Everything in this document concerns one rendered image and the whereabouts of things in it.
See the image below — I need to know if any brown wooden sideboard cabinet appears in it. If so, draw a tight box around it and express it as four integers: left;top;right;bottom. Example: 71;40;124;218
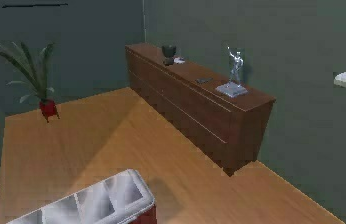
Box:
124;42;277;177

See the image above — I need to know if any black goblet vase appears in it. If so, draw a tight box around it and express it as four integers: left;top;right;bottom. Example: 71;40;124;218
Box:
161;44;178;67

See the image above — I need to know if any silver figure statue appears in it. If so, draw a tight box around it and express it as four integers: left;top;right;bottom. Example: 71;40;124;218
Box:
214;45;250;99

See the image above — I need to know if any green house plant red pot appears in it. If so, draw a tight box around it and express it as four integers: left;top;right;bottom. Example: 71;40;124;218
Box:
0;35;61;124

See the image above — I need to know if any dark wall bar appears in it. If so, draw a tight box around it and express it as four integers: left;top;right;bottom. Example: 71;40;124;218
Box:
1;2;69;9

